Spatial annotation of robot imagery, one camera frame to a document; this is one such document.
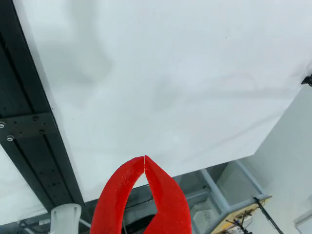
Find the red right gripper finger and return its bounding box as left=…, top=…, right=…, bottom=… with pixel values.
left=144, top=155, right=193, bottom=234

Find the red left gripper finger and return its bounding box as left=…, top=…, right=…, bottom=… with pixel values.
left=89, top=156, right=145, bottom=234

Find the wooden board with electronics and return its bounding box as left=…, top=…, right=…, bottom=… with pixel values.
left=210, top=195, right=272, bottom=234

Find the thin black stand rod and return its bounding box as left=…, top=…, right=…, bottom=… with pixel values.
left=252, top=196, right=285, bottom=234

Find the grey metal frame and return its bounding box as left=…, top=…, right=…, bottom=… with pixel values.
left=121, top=159, right=273, bottom=234

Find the white plastic post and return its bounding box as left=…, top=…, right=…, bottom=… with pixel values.
left=50, top=203, right=82, bottom=234

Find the long black aluminium rail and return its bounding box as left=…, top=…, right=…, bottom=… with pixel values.
left=0, top=0, right=91, bottom=215

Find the black rail joint plate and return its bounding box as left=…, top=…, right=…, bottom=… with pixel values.
left=0, top=112, right=59, bottom=144

